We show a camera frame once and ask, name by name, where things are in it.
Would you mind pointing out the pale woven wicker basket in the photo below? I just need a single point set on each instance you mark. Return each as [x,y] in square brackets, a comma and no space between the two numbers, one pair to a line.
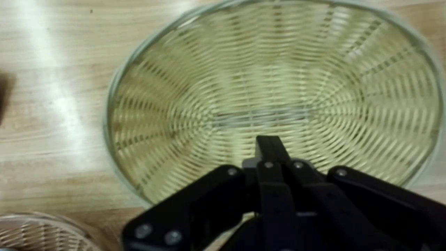
[338,81]

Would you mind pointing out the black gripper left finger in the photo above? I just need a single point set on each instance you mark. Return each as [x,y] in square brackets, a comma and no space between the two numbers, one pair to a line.
[194,216]

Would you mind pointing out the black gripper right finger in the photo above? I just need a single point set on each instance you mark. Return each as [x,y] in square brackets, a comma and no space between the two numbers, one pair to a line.
[302,209]

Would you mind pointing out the brown woven basket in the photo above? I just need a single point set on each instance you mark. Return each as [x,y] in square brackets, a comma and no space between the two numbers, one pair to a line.
[42,231]

